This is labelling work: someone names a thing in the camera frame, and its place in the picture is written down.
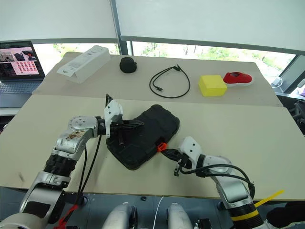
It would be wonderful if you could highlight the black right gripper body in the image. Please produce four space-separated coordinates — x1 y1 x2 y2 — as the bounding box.
173 152 194 177

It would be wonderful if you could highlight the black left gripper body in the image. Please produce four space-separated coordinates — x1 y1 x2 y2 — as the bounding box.
109 114 125 147

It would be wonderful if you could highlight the black plastic tool case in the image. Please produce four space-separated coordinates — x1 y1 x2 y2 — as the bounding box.
105 104 181 171

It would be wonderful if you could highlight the silver rounded robot leg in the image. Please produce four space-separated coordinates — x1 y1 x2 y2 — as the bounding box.
166 202 194 229
104 202 138 229

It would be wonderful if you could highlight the black round cap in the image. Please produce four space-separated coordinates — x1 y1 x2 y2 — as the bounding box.
119 56 138 73

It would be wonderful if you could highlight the white cardboard box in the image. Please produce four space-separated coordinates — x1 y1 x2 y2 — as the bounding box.
56 44 112 84

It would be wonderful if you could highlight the yellow box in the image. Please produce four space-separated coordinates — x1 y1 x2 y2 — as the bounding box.
198 74 228 97

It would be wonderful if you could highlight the yellow zip tie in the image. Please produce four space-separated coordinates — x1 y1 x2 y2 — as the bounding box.
254 189 285 207

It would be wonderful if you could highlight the red and white shoe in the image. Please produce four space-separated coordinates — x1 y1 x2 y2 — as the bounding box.
222 71 254 87

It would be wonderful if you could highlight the red zip tie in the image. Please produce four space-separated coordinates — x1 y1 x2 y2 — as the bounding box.
56 204 80 229

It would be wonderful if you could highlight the open laptop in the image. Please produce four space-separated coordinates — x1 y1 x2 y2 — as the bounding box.
0 40 46 108

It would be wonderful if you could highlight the small white charger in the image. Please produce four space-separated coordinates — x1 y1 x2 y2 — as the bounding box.
272 76 283 89

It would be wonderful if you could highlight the black chair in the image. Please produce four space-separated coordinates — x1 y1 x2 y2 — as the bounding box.
289 100 305 135

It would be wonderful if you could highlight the white roller blind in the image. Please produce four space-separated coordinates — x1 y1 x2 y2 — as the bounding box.
0 0 119 44
115 0 305 52

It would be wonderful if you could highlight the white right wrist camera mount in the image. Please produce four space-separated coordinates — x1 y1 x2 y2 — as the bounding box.
178 136 203 169

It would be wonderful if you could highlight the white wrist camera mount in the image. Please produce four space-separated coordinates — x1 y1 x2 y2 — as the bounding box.
178 136 203 169
103 99 124 138

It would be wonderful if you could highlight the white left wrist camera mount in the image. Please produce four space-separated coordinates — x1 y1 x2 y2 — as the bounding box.
103 99 124 138

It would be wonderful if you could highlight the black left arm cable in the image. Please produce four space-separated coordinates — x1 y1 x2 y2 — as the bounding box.
76 135 103 206

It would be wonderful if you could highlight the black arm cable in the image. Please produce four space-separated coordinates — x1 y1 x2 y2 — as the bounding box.
76 135 103 206
180 164 256 199

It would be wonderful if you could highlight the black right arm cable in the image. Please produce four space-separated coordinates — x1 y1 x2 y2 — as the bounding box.
180 164 256 199

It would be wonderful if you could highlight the thin white cable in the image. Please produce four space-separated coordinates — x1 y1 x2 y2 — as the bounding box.
152 196 165 229

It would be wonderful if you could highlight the black usb cable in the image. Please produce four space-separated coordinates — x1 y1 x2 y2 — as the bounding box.
149 63 191 99

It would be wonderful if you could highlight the dark window frame post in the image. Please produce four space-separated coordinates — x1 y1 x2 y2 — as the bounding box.
110 0 133 57

